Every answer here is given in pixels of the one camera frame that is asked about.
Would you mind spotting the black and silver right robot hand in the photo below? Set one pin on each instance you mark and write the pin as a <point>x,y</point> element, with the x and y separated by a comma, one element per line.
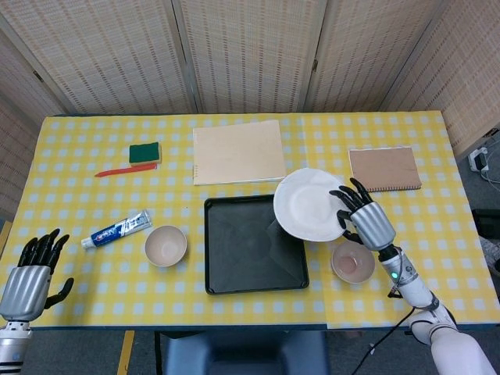
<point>371,224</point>

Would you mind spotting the yellow checked tablecloth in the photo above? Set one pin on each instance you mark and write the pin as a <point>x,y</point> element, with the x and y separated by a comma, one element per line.
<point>117,289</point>

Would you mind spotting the black square plastic tray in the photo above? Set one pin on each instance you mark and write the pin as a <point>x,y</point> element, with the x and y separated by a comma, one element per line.
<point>242,254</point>

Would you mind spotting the white round plate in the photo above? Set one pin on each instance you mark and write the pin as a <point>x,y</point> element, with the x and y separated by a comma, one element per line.
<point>301,203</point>

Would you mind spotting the white power adapter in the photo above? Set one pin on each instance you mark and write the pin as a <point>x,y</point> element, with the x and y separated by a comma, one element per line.
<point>479,159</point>

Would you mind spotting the woven folding screen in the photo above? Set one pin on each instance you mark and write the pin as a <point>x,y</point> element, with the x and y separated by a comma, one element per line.
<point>250,54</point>

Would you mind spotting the beige bowl with pink bottom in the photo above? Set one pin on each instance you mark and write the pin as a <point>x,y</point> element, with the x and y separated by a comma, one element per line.
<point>351,265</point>

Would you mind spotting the large beige notebook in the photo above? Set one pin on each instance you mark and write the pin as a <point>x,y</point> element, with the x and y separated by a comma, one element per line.
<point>238,152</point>

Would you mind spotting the green and yellow sponge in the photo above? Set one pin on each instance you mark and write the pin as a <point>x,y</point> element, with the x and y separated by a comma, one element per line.
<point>143,153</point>

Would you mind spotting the black box on floor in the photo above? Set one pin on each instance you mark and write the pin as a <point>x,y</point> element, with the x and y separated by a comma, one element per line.
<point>484,222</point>

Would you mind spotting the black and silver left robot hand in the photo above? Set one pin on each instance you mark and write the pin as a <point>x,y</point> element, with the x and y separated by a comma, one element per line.
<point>25,291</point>

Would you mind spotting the plain beige bowl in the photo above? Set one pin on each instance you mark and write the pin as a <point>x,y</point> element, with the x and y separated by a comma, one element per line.
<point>165,246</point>

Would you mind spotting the white and silver right robot arm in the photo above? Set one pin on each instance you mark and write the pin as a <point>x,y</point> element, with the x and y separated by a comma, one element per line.
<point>418,291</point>

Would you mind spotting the brown spiral notebook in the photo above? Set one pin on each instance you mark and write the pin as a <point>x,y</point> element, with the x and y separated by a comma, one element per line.
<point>384,168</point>

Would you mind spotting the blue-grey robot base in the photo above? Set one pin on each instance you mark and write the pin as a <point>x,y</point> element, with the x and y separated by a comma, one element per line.
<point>246,355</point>

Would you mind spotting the blue and white toothpaste tube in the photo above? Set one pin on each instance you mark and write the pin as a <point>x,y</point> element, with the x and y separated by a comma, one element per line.
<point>113,232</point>

